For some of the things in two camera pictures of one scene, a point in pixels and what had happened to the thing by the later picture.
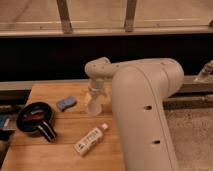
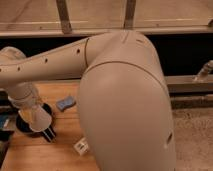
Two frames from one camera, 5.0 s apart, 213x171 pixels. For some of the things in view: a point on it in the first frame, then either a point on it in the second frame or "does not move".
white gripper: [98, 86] → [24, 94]
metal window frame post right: [130, 16] does not move
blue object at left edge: [2, 120] does not move
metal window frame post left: [65, 17] does not move
